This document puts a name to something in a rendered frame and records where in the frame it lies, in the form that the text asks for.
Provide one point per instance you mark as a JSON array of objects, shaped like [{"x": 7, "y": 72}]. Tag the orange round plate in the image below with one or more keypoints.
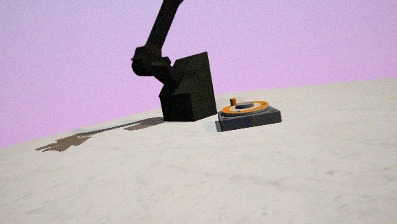
[{"x": 231, "y": 110}]

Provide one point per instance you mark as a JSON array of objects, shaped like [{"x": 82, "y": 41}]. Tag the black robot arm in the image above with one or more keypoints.
[{"x": 148, "y": 60}]

